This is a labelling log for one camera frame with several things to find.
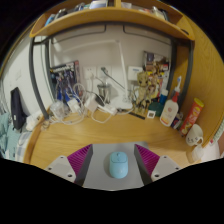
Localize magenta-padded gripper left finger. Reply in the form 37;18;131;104
44;143;94;187

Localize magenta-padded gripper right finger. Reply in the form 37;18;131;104
133;143;183;186

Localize light blue computer mouse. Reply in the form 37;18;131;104
108;150;129;179

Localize grey mouse pad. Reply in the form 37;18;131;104
81;141;151;192

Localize white plastic wrapper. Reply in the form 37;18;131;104
191;144;205;164

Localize plaid cloth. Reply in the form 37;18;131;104
16;131;33;162

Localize white printed mug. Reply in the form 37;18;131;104
185;123;204;147

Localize small blue box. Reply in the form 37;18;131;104
170;114;184;130

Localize white red-capped lotion bottle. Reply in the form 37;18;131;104
159;89;180;128

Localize red chip can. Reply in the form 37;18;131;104
179;97;205;137

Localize clear plastic cup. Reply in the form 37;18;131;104
49;100;66;120

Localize black flat strip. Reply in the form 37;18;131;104
128;111;147;121

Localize dark green round base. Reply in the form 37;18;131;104
148;101;165;118

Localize teal blanket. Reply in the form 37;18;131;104
0;113;18;158

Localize small white charger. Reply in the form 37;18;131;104
67;99;80;114

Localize blue bottle with white nozzle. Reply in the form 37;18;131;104
159;75;183;108

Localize large white charger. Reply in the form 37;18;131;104
84;96;99;113

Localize black backpack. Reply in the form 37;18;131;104
9;87;28;133

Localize white power strip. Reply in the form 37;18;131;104
96;104;118;116

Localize white desk lamp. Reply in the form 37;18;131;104
51;39;134;112

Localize brown tree-man figure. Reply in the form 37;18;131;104
132;70;153;113

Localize metal cup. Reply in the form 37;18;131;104
97;83;112;104

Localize blue robot model kit box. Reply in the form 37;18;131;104
49;59;81;101

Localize colourful figure print box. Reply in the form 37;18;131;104
142;50;170;99

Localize wooden shelf unit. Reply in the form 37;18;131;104
29;0;196;42

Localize white cable tangle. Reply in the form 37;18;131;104
41;83;88;126

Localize white wall box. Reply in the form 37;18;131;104
127;65;145;81

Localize black plug with cable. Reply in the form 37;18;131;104
100;66;126;90

